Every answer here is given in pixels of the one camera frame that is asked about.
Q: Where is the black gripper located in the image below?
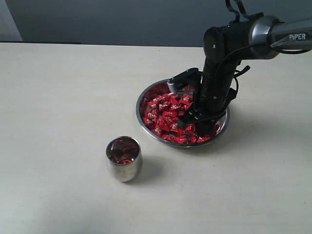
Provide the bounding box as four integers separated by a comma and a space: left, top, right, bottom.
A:
177, 70, 234, 137

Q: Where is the red candy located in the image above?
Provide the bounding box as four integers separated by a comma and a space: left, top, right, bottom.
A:
173, 136, 188, 144
196, 135, 211, 143
112, 142, 138, 165

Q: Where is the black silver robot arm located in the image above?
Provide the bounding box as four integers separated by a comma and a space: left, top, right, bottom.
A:
170, 16, 312, 136

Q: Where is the round stainless steel plate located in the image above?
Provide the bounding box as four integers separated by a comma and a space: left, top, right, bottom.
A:
136, 79, 230, 148

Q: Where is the stainless steel cup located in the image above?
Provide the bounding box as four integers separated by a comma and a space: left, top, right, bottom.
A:
106, 136, 143, 182

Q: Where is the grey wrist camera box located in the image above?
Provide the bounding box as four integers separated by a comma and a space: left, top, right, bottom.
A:
167, 68, 202, 93

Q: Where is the black cable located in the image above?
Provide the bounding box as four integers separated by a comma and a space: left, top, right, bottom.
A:
195, 0, 312, 122

